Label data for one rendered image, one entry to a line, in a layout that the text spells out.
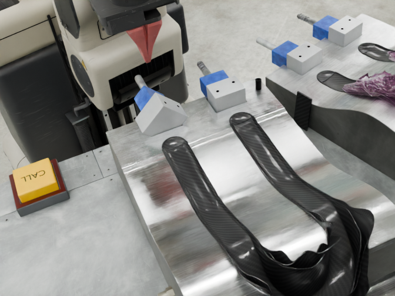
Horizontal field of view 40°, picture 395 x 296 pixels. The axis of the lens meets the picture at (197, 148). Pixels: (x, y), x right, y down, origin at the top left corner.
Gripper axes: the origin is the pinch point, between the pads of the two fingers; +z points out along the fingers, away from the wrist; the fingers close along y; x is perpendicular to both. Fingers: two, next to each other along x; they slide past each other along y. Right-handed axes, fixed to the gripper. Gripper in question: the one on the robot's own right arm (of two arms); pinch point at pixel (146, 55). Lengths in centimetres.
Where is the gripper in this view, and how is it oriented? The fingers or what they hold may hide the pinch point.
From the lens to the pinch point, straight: 75.8
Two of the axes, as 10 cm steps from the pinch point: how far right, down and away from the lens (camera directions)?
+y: 9.2, -3.4, 2.0
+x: -3.8, -6.1, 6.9
